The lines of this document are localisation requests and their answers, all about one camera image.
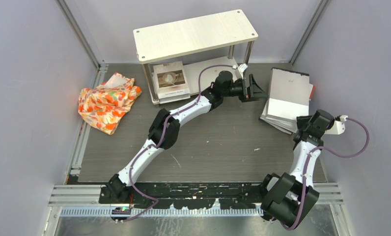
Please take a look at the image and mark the stack of remaining books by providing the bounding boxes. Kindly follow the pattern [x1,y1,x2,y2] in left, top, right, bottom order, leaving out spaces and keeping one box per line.
[259,83,315,134]

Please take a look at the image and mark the afternoon tea book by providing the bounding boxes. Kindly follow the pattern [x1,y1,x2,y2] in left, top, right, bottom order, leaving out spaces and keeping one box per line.
[153,61,191,104]

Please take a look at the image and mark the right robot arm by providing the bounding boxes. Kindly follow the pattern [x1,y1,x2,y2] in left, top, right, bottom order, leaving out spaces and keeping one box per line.
[260,109,335,231]

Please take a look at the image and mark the white two-tier shelf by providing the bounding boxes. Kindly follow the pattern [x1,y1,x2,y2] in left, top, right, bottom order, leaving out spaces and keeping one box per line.
[133,9,258,104]

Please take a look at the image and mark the white grey cover book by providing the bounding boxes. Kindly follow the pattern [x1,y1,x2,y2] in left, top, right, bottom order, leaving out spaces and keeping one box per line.
[264,67,312,121]

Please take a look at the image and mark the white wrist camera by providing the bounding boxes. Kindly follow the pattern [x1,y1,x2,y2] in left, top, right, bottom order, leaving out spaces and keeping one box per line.
[325,115,348,135]
[236,63,248,74]

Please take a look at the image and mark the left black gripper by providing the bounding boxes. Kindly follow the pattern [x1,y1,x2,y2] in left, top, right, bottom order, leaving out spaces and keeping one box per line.
[223,75,269,104]

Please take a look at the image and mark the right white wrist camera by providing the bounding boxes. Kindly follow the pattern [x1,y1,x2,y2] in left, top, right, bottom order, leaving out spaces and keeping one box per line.
[325,115,348,135]

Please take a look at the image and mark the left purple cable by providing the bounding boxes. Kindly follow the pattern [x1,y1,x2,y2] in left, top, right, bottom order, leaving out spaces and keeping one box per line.
[115,64,238,223]

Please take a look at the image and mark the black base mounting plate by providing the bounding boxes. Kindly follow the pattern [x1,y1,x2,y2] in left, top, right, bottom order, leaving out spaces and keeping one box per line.
[99,181,271,211]

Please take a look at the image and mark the orange floral cloth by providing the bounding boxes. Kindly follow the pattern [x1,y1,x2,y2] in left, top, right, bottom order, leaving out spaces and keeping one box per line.
[78,72,142,135]

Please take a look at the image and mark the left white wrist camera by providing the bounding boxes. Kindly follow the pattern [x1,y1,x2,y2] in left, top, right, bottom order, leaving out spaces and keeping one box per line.
[236,63,248,74]

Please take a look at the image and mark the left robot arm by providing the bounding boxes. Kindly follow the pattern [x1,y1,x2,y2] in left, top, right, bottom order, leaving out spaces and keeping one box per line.
[101,71,268,203]

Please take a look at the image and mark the aluminium rail frame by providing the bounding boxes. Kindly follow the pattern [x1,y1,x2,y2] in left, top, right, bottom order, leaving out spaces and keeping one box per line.
[49,64,347,230]

